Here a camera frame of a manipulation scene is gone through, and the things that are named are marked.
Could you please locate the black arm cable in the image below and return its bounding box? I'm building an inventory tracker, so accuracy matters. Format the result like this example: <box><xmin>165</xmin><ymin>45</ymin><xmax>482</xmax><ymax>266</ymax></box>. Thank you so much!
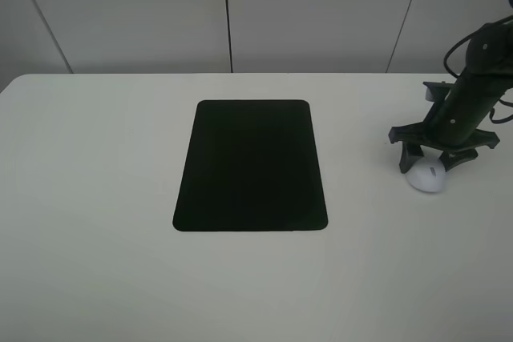
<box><xmin>443</xmin><ymin>17</ymin><xmax>513</xmax><ymax>125</ymax></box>

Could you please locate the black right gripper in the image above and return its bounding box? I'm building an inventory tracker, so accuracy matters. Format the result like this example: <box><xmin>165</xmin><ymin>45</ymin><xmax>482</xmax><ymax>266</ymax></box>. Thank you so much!
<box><xmin>389</xmin><ymin>74</ymin><xmax>500</xmax><ymax>174</ymax></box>

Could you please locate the black mouse pad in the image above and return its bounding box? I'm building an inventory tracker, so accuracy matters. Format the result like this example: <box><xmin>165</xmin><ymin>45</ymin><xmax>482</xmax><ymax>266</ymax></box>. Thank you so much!
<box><xmin>172</xmin><ymin>99</ymin><xmax>329</xmax><ymax>232</ymax></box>

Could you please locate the white computer mouse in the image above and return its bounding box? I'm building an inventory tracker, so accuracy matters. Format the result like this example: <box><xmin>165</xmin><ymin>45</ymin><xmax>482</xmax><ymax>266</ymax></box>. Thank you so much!
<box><xmin>406</xmin><ymin>157</ymin><xmax>446</xmax><ymax>194</ymax></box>

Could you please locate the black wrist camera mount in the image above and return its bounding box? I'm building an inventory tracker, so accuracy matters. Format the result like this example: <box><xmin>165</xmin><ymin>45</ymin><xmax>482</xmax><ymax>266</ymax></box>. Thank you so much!
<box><xmin>423</xmin><ymin>82</ymin><xmax>454</xmax><ymax>103</ymax></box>

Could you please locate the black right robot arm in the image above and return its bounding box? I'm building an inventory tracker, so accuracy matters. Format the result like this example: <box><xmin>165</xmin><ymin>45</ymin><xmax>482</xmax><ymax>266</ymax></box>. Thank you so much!
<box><xmin>389</xmin><ymin>17</ymin><xmax>512</xmax><ymax>174</ymax></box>

